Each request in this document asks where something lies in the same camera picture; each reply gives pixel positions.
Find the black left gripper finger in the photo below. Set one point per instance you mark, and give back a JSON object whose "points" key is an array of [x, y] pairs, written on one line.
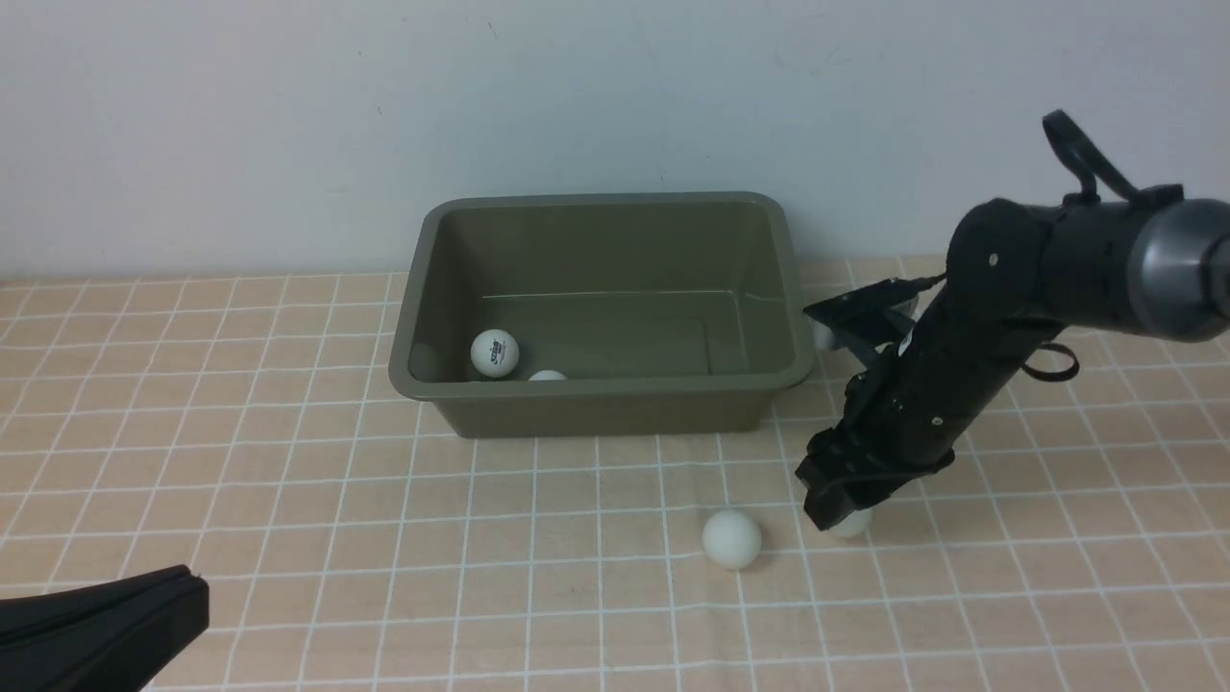
{"points": [[116, 636]]}

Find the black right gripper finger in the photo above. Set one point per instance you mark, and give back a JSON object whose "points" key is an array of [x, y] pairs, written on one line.
{"points": [[834, 467], [831, 500]]}

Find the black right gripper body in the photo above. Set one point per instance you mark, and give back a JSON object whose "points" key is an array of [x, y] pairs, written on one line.
{"points": [[973, 331]]}

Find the white ping-pong ball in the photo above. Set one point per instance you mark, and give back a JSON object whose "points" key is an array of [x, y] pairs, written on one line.
{"points": [[731, 539], [854, 525], [494, 353], [548, 375], [824, 338]]}

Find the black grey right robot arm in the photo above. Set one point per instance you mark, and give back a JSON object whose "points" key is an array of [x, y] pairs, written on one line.
{"points": [[1125, 259]]}

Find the checkered peach tablecloth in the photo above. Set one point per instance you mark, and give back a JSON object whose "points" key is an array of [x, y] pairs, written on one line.
{"points": [[246, 428]]}

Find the olive green plastic bin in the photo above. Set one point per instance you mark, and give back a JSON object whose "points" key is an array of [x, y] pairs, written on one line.
{"points": [[672, 313]]}

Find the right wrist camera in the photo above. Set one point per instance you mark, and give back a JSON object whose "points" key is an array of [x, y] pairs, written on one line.
{"points": [[866, 318]]}

